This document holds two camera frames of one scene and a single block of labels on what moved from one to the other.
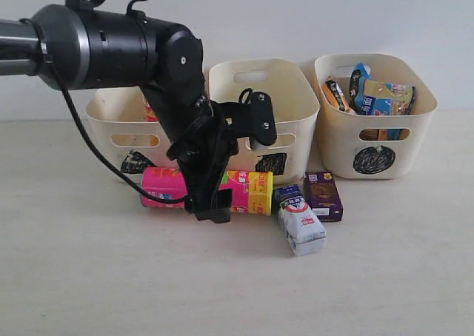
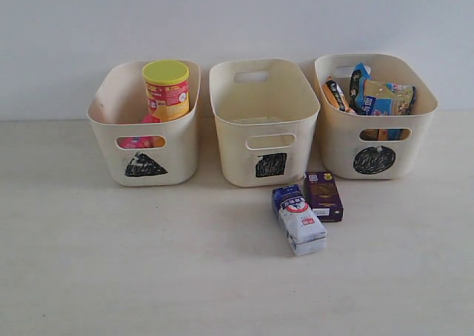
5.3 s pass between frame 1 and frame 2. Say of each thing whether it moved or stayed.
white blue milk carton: stayed
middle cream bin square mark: stayed
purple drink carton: stayed
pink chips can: moved
